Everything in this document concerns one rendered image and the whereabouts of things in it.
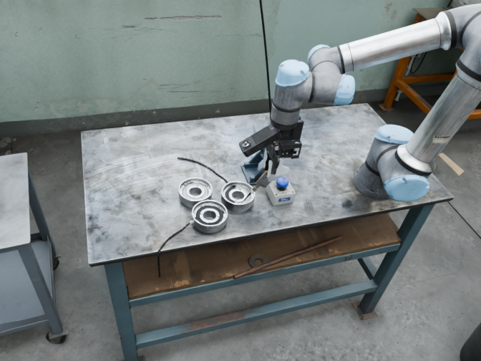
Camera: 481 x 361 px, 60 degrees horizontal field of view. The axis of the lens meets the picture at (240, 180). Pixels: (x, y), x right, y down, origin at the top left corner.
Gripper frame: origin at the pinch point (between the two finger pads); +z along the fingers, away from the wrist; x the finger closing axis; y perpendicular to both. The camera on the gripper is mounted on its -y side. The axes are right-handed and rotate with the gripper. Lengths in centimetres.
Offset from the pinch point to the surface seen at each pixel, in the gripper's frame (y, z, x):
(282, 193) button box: 6.3, 8.6, 0.0
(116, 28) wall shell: -38, 24, 162
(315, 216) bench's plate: 15.5, 13.1, -7.3
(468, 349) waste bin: 92, 83, -34
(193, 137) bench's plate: -15.0, 12.9, 37.9
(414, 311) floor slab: 85, 93, -8
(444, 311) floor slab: 100, 93, -11
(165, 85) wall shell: -11, 64, 163
